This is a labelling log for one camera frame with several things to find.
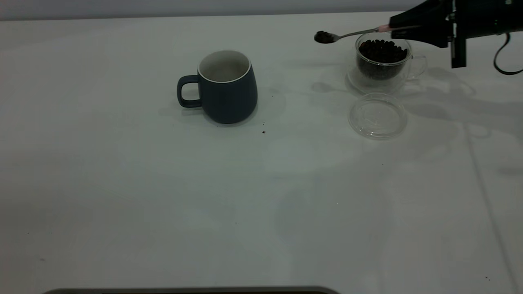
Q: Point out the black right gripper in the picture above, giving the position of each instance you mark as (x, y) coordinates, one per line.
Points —
(486, 16)

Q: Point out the dark grey ceramic mug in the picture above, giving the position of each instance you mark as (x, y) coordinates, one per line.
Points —
(229, 102)

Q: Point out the coffee beans in glass cup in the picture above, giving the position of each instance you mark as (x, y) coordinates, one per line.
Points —
(382, 53)

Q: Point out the clear round glass lid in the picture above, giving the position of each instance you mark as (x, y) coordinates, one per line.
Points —
(378, 122)

